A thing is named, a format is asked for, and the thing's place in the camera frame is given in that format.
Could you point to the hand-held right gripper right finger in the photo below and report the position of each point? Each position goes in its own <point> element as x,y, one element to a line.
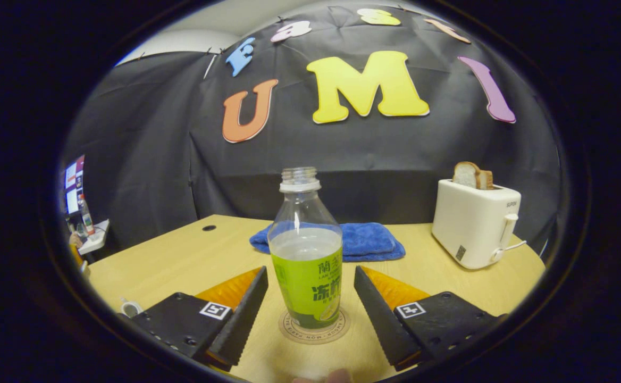
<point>377,319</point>

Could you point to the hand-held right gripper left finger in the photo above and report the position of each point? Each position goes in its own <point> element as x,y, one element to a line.
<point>244,316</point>

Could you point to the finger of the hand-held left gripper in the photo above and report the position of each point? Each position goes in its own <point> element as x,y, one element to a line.
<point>77,256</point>

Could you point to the round brown coaster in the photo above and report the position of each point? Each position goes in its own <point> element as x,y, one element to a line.
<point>289,333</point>

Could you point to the white painted teacup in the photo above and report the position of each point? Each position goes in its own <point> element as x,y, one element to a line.
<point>131,308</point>

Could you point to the green label water bottle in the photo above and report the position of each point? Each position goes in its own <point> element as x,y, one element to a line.
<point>305,266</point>

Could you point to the red label plastic bottle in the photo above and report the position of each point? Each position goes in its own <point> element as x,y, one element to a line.
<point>86,218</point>

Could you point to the white side table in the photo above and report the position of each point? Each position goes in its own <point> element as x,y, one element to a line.
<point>97,239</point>

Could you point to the computer monitor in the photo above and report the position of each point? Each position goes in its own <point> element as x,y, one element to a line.
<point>74,186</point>

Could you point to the blue folded towel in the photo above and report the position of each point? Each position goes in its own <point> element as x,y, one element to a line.
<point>369,242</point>

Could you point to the black backdrop cloth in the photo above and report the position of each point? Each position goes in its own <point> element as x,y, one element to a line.
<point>156,149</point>

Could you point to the white toaster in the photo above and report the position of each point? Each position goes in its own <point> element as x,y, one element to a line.
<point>470,223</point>

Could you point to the pale bread slice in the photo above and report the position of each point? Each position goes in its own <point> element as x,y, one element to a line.
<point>466,174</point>

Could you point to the brown crust bread slice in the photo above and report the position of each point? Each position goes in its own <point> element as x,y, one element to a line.
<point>486,180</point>

